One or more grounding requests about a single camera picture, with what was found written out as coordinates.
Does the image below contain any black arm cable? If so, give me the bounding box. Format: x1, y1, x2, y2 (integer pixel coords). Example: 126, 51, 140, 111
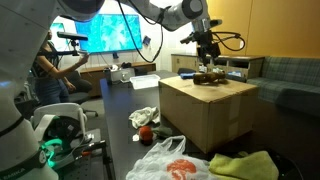
115, 0, 247, 65

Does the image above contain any person in dark clothes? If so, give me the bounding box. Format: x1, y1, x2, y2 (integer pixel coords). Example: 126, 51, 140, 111
31, 29, 91, 107

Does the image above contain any red plush fruit green leaf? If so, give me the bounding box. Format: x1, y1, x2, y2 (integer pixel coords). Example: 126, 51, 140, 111
131, 124, 174, 146

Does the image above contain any large wall screen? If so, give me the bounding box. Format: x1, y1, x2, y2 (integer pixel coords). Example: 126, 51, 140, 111
74, 13, 144, 55

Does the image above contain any black round speaker device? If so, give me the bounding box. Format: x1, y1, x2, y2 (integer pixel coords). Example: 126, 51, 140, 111
266, 149, 305, 180

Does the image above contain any grey plaid sofa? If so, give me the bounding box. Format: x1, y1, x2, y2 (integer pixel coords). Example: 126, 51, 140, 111
247, 55, 320, 117

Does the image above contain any white VR headset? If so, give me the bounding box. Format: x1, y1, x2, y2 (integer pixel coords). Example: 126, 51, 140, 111
31, 102, 89, 158

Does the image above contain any black stereo camera bar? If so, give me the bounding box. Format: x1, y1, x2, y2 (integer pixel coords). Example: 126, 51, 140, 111
56, 31, 90, 57

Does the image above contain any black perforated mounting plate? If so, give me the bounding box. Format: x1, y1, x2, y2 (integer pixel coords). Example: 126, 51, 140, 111
54, 129, 113, 180

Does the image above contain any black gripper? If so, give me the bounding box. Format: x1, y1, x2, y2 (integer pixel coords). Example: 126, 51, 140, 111
196, 31, 222, 73

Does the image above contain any grey tablet lit screen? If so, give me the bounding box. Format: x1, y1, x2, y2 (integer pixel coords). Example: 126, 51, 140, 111
226, 69, 248, 84

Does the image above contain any black office chair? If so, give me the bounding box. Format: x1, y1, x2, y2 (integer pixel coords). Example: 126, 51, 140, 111
62, 71, 100, 118

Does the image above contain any brown plush toy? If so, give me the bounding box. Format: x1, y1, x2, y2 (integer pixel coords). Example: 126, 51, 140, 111
192, 71, 227, 85

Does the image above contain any yellow green cloth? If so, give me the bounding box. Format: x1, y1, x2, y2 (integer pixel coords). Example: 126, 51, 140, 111
208, 150, 280, 180

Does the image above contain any low wooden sideboard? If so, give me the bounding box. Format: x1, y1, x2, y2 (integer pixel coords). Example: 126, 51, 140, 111
79, 61, 157, 98

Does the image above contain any white crumpled cloth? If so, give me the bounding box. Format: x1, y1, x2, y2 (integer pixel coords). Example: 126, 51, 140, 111
128, 106, 161, 130

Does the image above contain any grey box device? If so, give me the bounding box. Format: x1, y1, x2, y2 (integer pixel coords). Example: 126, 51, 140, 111
109, 67, 136, 85

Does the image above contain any white plastic bag orange print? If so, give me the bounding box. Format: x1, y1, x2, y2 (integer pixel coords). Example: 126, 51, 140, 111
125, 134, 218, 180

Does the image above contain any clear plastic container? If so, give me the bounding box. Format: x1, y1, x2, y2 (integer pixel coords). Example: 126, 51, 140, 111
128, 73, 162, 91

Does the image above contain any wooden cabinet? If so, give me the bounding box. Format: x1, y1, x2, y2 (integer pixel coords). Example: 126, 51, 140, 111
170, 52, 266, 80

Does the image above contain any large cardboard box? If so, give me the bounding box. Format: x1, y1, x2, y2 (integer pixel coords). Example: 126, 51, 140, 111
158, 75, 260, 155

